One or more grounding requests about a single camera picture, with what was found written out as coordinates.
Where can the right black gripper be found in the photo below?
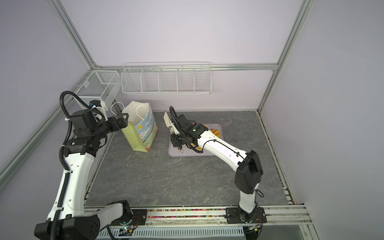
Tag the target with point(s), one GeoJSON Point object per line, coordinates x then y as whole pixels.
{"type": "Point", "coordinates": [174, 137]}

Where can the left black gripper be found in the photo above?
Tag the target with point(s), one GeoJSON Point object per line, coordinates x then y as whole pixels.
{"type": "Point", "coordinates": [123, 123]}

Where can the yellow fake bread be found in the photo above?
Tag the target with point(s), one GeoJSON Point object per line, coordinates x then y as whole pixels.
{"type": "Point", "coordinates": [216, 132]}

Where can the green paper gift bag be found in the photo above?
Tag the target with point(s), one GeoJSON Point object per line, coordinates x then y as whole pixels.
{"type": "Point", "coordinates": [142, 127]}

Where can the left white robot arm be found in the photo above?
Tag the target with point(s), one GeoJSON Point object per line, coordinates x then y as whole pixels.
{"type": "Point", "coordinates": [67, 219]}

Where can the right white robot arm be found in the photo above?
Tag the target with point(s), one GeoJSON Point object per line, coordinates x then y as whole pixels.
{"type": "Point", "coordinates": [246, 165]}

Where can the lavender plastic tray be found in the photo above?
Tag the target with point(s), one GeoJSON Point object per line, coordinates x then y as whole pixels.
{"type": "Point", "coordinates": [174, 152]}

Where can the small white mesh basket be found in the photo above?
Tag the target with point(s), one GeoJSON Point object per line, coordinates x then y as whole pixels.
{"type": "Point", "coordinates": [100, 85]}

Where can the long white wire rack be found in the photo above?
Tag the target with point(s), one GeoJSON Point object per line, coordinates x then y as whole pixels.
{"type": "Point", "coordinates": [167, 78]}

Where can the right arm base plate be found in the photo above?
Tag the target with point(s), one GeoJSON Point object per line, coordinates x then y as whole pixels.
{"type": "Point", "coordinates": [236, 215]}

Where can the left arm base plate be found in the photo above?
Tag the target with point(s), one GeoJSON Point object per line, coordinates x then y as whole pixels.
{"type": "Point", "coordinates": [138, 218]}

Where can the white vented cable duct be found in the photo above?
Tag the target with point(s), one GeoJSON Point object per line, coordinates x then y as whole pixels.
{"type": "Point", "coordinates": [177, 233]}

